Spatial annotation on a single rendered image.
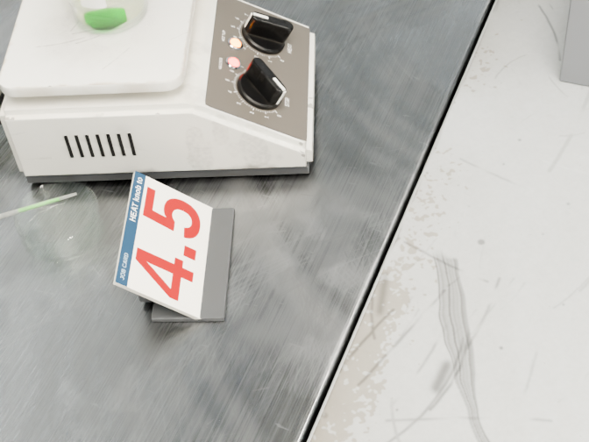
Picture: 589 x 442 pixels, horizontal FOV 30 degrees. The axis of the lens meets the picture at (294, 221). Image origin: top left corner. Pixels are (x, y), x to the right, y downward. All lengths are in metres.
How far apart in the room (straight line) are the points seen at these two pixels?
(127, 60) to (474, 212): 0.24
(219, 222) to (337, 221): 0.08
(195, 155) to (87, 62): 0.09
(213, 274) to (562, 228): 0.22
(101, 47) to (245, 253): 0.16
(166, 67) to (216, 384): 0.20
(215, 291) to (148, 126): 0.12
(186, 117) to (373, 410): 0.22
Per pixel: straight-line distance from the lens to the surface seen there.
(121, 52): 0.72
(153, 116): 0.71
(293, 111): 0.74
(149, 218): 0.69
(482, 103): 0.79
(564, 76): 0.81
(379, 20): 0.86
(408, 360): 0.65
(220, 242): 0.71
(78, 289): 0.71
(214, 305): 0.68
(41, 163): 0.76
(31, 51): 0.74
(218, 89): 0.72
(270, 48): 0.77
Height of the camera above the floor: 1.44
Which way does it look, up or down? 48 degrees down
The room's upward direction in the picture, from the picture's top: 7 degrees counter-clockwise
